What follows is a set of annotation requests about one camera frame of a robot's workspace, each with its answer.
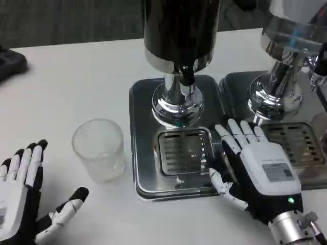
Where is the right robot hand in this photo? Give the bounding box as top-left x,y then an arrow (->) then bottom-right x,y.
208,118 -> 305,227

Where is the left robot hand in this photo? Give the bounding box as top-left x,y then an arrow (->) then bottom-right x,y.
0,139 -> 89,245

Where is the clear ribbed glass cup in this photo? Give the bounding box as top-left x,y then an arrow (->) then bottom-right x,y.
72,118 -> 126,183

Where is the steel slotted drip grid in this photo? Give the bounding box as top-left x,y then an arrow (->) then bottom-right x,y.
262,124 -> 326,167
158,132 -> 212,176

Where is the steel drip tray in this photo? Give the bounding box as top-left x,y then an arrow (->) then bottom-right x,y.
128,74 -> 239,202
219,71 -> 327,191

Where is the clear chrome drink dispenser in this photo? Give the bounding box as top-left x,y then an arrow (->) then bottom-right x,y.
247,0 -> 327,126

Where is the black device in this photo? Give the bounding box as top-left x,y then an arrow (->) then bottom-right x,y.
0,45 -> 29,82

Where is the black drink dispenser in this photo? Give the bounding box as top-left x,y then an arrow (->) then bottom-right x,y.
142,0 -> 221,128

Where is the black forearm cable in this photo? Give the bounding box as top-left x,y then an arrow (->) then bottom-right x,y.
296,211 -> 327,245

